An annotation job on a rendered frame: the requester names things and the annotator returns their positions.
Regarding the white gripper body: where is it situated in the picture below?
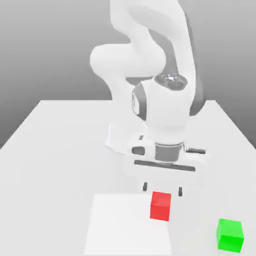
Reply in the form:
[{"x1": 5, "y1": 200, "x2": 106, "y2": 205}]
[{"x1": 122, "y1": 154, "x2": 209, "y2": 188}]

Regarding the small red cube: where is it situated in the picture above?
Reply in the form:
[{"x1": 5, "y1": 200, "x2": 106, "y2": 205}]
[{"x1": 149, "y1": 191, "x2": 172, "y2": 222}]

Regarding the small green cube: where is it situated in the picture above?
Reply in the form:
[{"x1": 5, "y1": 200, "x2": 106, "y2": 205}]
[{"x1": 215, "y1": 218, "x2": 245, "y2": 254}]

